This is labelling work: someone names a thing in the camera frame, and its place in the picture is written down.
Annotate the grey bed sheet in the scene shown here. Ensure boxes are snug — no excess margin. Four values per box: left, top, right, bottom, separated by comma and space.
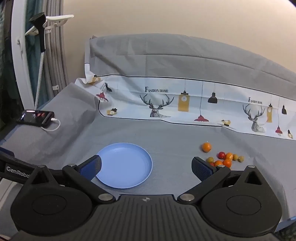
0, 82, 296, 233

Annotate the white charging cable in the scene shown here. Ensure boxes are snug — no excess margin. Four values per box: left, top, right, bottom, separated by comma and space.
42, 118, 61, 132

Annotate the black smartphone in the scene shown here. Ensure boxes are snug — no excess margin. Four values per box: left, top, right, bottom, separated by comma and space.
16, 110, 55, 127

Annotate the grey quilt with printed band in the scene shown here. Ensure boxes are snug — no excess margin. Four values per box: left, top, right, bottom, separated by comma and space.
75, 34, 296, 141

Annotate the white curved frame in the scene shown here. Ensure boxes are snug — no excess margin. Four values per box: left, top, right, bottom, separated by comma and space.
11, 0, 36, 109

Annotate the gooseneck phone holder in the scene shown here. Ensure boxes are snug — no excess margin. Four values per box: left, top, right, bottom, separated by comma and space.
29, 13, 48, 110

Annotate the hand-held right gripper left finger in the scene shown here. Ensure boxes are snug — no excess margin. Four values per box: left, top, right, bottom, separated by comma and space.
23, 155, 116, 205

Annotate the white plastic hanger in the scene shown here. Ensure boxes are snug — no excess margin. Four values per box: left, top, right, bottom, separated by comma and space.
24, 14, 74, 36

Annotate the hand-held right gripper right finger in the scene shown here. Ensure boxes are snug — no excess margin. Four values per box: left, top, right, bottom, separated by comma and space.
177, 157, 270, 204

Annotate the blue plastic plate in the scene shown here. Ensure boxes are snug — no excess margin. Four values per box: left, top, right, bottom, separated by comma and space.
95, 143, 153, 189

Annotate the light blue cloth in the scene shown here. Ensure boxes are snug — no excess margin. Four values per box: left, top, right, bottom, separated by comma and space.
276, 215, 296, 232

